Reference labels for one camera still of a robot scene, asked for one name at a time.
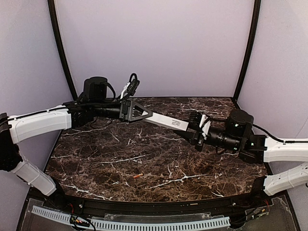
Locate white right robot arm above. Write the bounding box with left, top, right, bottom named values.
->
left=174, top=109, right=308, bottom=197

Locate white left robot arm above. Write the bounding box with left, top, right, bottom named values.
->
left=0, top=74, right=153, bottom=197

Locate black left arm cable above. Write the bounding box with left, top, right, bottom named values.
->
left=62, top=73, right=141, bottom=128

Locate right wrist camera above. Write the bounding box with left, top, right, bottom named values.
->
left=188, top=112, right=211, bottom=140

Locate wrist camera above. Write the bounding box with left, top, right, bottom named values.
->
left=188, top=112, right=211, bottom=140
left=119, top=73, right=140, bottom=100

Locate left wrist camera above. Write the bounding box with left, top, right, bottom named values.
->
left=119, top=73, right=140, bottom=100

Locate black front table rail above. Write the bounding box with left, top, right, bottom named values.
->
left=65, top=194, right=254, bottom=217

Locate grey slotted cable duct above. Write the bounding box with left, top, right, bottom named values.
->
left=31, top=205, right=231, bottom=231

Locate left black frame post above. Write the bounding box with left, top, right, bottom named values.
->
left=47, top=0, right=77, bottom=100

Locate black frame post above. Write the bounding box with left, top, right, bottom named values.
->
left=47, top=0, right=77, bottom=100
left=232, top=0, right=261, bottom=102

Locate right black frame post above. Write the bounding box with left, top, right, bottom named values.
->
left=232, top=0, right=261, bottom=102

